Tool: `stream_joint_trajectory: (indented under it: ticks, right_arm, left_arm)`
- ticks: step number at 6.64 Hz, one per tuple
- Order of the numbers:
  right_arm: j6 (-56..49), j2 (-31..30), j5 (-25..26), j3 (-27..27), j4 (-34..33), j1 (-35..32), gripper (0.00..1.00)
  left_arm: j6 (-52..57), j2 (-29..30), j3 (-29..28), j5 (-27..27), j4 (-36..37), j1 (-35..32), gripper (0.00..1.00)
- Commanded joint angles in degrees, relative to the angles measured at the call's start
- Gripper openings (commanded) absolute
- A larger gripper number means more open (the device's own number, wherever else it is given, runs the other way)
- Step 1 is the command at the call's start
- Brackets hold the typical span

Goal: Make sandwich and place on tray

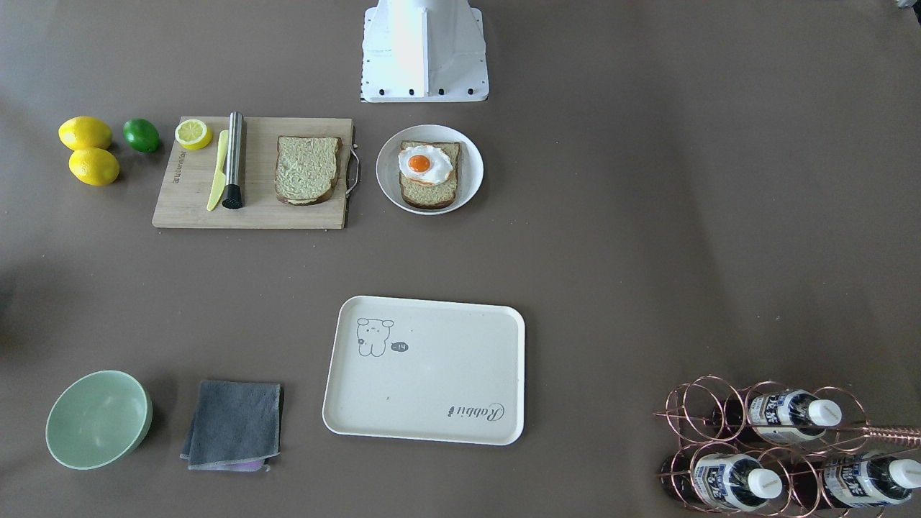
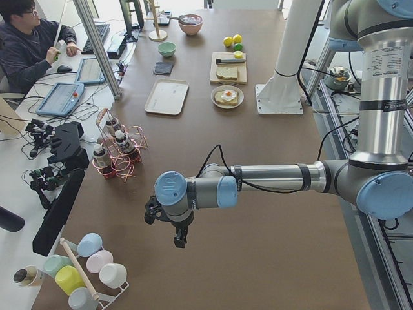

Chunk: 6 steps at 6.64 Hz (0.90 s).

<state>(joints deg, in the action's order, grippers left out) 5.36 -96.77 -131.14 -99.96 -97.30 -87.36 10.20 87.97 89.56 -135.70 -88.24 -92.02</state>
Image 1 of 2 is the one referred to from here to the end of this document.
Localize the cream rabbit tray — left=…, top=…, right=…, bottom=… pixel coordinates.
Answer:
left=322, top=296, right=526, bottom=446

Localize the wooden cutting board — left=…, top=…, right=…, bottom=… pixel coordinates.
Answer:
left=153, top=116, right=354, bottom=229

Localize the copper wire bottle rack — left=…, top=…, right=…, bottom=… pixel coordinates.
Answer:
left=658, top=375, right=919, bottom=517

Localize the yellow lemon lower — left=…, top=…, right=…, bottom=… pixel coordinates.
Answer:
left=68, top=147, right=119, bottom=186

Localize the green lime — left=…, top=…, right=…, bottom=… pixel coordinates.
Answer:
left=122, top=118, right=160, bottom=153

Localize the green bowl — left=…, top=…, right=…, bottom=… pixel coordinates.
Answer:
left=45, top=370, right=153, bottom=470

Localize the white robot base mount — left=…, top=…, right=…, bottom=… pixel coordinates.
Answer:
left=360, top=1, right=490, bottom=103

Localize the yellow plastic knife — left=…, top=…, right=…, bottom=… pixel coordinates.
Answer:
left=205, top=129, right=230, bottom=211

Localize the yellow lemon upper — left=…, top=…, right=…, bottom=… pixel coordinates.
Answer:
left=58, top=116, right=112, bottom=151

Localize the half lemon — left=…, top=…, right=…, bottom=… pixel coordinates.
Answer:
left=174, top=119, right=213, bottom=150

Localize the steel muddler black tip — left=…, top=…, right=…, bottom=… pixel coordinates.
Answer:
left=222, top=111, right=244, bottom=209

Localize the bread slice under egg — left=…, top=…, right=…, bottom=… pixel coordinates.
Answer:
left=398, top=140, right=461, bottom=209

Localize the grey folded cloth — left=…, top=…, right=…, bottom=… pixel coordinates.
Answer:
left=180, top=380, right=283, bottom=472

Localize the yellow lemon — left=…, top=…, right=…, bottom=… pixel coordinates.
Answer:
left=68, top=147, right=119, bottom=186
left=58, top=116, right=112, bottom=151

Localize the bottle upper white cap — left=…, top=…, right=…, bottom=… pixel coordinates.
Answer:
left=705, top=389, right=843, bottom=446

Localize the white round plate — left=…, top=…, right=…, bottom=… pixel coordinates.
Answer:
left=376, top=124, right=484, bottom=215

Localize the bread slice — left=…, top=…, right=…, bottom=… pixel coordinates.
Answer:
left=398, top=140, right=461, bottom=209
left=274, top=135, right=342, bottom=206

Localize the fried egg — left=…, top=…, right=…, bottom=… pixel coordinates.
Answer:
left=398, top=145, right=454, bottom=186

